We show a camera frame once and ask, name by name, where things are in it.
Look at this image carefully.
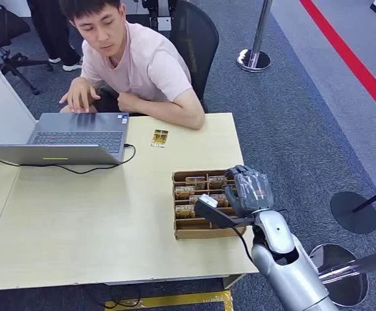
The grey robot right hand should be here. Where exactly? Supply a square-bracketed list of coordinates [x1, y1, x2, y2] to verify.
[223, 165, 275, 218]

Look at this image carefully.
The person's right hand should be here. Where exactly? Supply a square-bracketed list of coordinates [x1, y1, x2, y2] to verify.
[59, 77, 101, 115]

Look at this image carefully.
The gold patterned card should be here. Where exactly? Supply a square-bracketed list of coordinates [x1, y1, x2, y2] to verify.
[174, 205, 196, 220]
[185, 176, 207, 190]
[208, 175, 228, 190]
[174, 185, 196, 201]
[211, 194, 229, 209]
[150, 129, 169, 149]

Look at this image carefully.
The brown cardboard card organizer box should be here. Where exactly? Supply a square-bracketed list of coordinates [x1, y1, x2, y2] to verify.
[171, 168, 247, 240]

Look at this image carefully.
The person's left hand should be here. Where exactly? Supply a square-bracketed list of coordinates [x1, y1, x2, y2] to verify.
[116, 91, 140, 114]

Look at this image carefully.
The black swivel office chair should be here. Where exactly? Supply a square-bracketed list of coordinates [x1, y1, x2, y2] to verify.
[0, 5, 54, 96]

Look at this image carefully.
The black mesh office chair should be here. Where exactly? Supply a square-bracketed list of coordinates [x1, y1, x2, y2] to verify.
[169, 0, 220, 114]

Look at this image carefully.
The black laptop power cable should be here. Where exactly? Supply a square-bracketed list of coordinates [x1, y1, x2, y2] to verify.
[0, 143, 137, 176]

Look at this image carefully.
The pale wrist camera on bracket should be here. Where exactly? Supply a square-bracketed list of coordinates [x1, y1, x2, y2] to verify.
[193, 194, 255, 229]

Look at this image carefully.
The grey open laptop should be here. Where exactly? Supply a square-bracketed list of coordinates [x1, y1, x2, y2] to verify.
[0, 112, 130, 167]

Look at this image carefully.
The standing person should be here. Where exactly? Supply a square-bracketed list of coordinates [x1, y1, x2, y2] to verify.
[26, 0, 84, 73]

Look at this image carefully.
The black and white equipment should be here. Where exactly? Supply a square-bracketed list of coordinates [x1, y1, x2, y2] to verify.
[126, 0, 177, 32]

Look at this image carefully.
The white cabinet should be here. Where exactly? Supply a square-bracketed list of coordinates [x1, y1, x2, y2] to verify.
[0, 68, 39, 146]

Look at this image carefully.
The black floor cable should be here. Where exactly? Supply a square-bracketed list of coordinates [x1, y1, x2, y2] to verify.
[84, 284, 143, 311]

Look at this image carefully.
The black round base stanchion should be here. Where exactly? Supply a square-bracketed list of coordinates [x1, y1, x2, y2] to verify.
[330, 181, 376, 236]

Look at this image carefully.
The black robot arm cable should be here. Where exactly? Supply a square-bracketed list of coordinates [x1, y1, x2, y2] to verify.
[232, 226, 257, 265]

